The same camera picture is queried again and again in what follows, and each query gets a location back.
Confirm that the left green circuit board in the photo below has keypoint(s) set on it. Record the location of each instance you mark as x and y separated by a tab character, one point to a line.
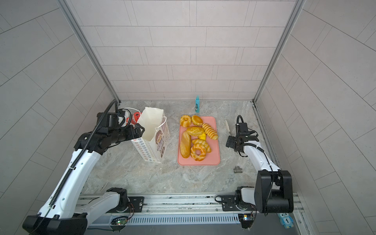
119	221

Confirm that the red shark plush toy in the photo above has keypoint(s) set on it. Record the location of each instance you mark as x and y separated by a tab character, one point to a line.
134	119

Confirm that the striped twisted fake bread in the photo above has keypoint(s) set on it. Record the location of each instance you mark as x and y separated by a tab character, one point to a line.
210	132

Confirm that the white printed paper bag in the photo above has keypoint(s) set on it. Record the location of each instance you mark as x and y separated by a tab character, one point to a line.
152	144

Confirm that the ring donut fake bread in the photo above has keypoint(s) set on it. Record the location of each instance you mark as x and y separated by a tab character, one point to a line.
198	152

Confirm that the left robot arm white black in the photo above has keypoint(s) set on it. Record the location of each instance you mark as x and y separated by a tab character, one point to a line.
60	215

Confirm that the braided fake bread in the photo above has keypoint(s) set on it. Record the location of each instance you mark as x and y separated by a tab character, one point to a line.
203	143

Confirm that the small grey metal fitting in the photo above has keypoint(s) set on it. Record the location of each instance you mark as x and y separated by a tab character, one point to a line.
237	169

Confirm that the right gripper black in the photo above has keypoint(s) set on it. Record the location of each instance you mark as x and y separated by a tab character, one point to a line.
231	141

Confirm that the oval glazed fake bread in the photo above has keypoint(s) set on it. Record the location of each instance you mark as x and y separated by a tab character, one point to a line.
195	131

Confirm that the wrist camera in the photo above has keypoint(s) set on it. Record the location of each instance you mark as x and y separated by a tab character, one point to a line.
242	129
112	120

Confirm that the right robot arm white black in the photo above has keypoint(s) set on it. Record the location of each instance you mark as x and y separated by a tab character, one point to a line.
273	192

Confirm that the blue owl number tag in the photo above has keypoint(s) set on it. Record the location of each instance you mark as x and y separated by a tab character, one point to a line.
286	220

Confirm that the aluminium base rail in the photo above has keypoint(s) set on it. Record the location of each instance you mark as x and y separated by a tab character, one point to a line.
174	209

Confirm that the pink plastic tray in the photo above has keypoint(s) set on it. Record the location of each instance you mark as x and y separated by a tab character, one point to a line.
212	158

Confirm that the round fake bread bun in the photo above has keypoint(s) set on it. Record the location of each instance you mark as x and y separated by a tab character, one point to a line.
196	120

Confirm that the bundt shaped fake bread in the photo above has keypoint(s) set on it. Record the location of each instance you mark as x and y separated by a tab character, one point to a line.
185	121

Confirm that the yellow small fake pastry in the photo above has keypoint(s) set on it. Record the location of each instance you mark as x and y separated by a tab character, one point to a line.
202	137

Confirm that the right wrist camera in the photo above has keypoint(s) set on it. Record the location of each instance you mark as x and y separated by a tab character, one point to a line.
242	129

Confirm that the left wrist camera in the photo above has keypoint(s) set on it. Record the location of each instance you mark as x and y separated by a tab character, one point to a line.
112	120

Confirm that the right circuit board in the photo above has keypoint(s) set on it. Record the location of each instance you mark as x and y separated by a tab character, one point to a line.
246	220

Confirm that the teal small bottle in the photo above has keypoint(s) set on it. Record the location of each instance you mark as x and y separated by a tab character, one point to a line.
197	104

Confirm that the long loaf fake bread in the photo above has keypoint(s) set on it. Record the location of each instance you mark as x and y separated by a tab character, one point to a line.
185	145

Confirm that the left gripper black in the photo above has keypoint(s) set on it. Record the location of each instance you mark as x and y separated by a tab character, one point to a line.
138	133

